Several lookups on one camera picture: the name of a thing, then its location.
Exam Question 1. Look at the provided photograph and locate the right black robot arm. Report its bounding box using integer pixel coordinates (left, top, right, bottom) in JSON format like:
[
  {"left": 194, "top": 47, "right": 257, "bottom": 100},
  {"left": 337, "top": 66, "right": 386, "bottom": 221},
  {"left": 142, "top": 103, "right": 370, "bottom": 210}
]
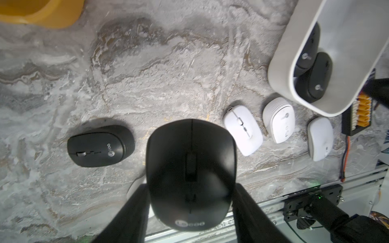
[{"left": 305, "top": 196, "right": 389, "bottom": 243}]

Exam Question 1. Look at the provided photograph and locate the yellow plastic bin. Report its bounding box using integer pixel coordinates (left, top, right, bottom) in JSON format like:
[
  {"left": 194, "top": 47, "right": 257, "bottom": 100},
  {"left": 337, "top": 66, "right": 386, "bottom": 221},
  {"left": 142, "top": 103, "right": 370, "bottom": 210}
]
[{"left": 1, "top": 0, "right": 85, "bottom": 29}]

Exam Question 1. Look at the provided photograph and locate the black orange connector board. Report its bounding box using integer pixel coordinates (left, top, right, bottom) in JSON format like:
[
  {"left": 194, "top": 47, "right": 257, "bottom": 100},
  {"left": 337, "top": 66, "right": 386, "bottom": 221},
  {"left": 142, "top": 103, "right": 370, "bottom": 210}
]
[{"left": 341, "top": 68, "right": 377, "bottom": 137}]

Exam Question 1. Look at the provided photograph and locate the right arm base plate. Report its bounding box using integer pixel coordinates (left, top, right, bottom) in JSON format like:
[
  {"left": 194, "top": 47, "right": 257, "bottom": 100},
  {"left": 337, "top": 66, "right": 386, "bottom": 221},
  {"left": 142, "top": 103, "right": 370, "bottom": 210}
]
[{"left": 282, "top": 184, "right": 343, "bottom": 222}]

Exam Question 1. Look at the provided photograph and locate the black mouse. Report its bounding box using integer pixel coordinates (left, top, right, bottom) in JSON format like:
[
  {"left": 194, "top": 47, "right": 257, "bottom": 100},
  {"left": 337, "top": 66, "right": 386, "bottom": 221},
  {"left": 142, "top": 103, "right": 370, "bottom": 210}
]
[
  {"left": 145, "top": 119, "right": 237, "bottom": 231},
  {"left": 293, "top": 23, "right": 321, "bottom": 77},
  {"left": 295, "top": 52, "right": 333, "bottom": 103},
  {"left": 67, "top": 125, "right": 135, "bottom": 168}
]

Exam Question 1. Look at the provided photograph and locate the white mouse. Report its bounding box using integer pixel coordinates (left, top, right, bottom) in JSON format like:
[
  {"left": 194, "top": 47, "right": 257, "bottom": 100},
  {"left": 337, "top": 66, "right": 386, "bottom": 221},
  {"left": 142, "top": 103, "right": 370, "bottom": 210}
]
[
  {"left": 223, "top": 105, "right": 263, "bottom": 157},
  {"left": 262, "top": 97, "right": 295, "bottom": 144},
  {"left": 308, "top": 117, "right": 334, "bottom": 162}
]

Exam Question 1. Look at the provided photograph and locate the red black power cable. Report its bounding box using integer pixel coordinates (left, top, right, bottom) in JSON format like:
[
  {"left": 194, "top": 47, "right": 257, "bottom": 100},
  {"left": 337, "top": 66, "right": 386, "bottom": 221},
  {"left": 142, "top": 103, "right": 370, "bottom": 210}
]
[{"left": 339, "top": 135, "right": 352, "bottom": 183}]

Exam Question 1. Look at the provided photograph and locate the white plastic bin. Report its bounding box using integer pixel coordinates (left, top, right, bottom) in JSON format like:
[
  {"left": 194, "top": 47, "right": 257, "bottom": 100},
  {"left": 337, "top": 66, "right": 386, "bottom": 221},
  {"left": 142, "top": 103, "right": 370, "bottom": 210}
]
[{"left": 267, "top": 0, "right": 389, "bottom": 118}]

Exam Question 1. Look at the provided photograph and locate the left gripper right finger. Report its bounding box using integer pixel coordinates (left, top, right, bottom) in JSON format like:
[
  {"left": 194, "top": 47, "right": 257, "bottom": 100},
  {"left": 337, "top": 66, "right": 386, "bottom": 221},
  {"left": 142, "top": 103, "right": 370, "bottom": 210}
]
[{"left": 233, "top": 183, "right": 290, "bottom": 243}]

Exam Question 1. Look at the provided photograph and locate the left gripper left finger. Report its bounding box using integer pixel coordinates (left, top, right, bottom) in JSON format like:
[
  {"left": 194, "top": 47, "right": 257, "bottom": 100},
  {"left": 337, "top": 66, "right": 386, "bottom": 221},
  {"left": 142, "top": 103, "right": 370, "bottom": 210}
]
[{"left": 92, "top": 184, "right": 151, "bottom": 243}]

